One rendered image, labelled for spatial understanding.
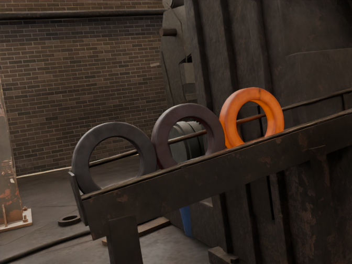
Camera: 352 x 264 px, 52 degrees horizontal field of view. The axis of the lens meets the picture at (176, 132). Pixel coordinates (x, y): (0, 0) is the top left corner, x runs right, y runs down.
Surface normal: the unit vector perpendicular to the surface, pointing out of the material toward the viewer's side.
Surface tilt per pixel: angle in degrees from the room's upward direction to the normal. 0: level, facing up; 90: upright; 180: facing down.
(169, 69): 90
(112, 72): 90
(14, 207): 90
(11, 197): 90
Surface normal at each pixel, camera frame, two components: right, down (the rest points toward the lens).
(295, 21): 0.39, 0.00
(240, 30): -0.91, 0.15
